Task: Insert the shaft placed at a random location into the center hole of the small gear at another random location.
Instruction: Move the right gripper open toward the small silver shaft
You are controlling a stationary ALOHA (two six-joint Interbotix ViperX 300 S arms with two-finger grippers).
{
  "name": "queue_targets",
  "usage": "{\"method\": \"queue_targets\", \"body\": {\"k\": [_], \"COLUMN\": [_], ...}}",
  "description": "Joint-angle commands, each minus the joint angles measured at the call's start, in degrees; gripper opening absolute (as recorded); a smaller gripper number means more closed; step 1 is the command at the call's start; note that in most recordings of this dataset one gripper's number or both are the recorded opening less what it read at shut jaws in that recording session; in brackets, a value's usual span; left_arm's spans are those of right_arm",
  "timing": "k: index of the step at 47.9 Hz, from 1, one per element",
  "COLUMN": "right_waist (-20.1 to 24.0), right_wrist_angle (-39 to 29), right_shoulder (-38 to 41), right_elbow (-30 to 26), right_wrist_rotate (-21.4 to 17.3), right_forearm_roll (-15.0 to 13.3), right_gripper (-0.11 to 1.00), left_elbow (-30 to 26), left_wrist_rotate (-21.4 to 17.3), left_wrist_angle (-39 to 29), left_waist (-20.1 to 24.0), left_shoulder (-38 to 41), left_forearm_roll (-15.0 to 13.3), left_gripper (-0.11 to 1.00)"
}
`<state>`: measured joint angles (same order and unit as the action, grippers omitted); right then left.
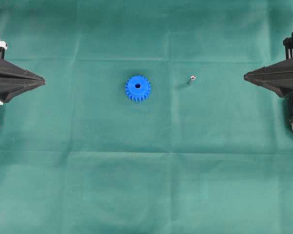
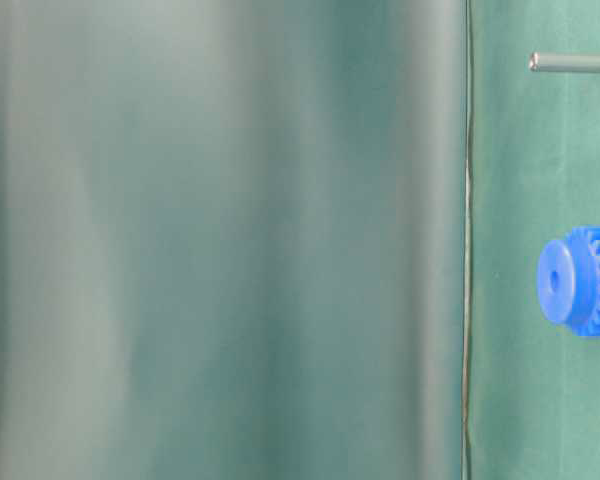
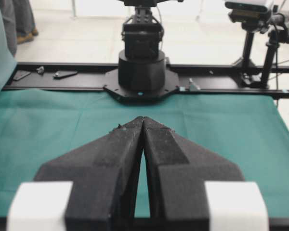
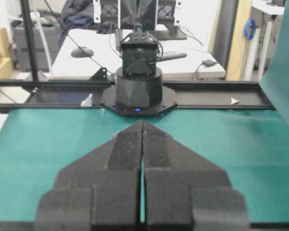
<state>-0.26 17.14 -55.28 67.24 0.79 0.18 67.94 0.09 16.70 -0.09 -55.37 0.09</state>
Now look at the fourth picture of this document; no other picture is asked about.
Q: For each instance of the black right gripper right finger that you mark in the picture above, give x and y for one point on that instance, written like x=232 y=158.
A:
x=185 y=191

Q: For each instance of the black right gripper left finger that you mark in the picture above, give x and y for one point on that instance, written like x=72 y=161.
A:
x=99 y=191

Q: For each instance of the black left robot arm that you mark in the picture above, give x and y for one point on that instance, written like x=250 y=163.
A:
x=139 y=82

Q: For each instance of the green cloth mat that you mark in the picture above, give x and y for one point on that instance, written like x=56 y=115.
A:
x=251 y=145

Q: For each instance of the black remote control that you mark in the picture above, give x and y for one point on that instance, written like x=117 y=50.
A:
x=172 y=55

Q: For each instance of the white desk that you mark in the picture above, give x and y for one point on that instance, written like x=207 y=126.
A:
x=107 y=57

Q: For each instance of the black computer mouse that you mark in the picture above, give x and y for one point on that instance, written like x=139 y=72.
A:
x=82 y=52

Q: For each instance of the green upright board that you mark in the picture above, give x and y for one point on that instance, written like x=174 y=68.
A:
x=275 y=83

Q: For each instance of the black monitor stand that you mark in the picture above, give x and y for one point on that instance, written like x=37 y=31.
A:
x=170 y=33

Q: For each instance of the cardboard box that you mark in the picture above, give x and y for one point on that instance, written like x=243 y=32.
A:
x=6 y=61

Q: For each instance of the dark jacket on chair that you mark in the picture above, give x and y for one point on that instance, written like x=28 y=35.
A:
x=76 y=14

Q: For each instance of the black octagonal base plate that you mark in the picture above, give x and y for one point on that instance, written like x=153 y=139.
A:
x=109 y=101

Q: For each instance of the black aluminium frame rail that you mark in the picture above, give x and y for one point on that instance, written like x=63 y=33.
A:
x=87 y=94

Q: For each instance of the black vertical frame post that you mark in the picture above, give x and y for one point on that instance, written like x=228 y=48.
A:
x=29 y=38

